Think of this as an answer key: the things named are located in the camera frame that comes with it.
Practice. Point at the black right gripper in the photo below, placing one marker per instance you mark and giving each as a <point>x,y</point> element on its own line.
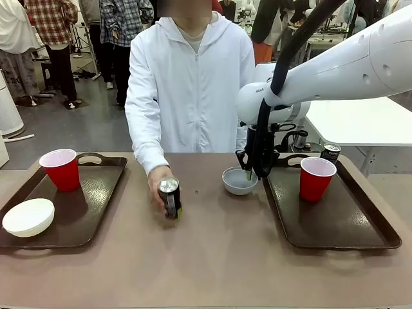
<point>251,141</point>

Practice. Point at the pale grey bowl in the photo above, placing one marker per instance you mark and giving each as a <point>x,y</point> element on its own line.
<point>235,185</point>

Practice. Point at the red plastic cup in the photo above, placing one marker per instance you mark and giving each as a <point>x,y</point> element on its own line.
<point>64,177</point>
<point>315,188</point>

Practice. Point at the black drink can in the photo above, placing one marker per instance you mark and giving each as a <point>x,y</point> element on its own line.
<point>330,154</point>
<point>174,199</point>

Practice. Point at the white bowl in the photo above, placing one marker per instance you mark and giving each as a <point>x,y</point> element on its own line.
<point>27,219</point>

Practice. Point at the person's right forearm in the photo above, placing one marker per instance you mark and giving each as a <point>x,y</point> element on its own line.
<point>149,154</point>

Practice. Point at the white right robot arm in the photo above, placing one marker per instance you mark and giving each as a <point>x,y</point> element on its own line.
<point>338,74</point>

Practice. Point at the person's left forearm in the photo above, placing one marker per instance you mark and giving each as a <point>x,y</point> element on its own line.
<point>241,135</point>

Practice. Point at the person's right hand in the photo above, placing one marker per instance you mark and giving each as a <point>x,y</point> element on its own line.
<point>154,186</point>

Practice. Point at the person in white hoodie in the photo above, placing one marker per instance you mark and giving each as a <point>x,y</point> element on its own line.
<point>193,96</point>

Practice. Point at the brown plastic serving tray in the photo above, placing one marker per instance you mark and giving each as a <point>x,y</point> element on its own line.
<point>338,219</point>
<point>96,199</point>

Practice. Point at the white table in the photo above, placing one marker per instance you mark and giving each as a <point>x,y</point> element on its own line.
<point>354,122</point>

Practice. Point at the bystander in orange shorts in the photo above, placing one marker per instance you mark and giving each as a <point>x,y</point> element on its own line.
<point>262,53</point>

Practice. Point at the white workbench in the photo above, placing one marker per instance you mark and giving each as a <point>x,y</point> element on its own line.
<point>322,42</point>

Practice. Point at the bystander in dark top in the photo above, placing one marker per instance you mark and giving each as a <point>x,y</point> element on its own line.
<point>373,9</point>

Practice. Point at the bystander in blue plaid shirt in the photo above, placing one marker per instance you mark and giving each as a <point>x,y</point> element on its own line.
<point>119,22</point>

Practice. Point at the dark stool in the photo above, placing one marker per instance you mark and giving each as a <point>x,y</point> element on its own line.
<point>48,74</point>

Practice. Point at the white tube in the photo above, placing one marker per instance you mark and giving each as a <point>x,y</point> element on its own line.
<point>19,137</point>

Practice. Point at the bystander in red plaid shirt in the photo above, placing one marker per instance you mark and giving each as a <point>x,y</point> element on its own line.
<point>51,19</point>

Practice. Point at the white cylindrical appliance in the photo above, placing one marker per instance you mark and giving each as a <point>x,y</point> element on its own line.
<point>9,112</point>

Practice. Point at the bystander in white shirt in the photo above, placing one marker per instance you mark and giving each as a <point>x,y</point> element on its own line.
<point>13,32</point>

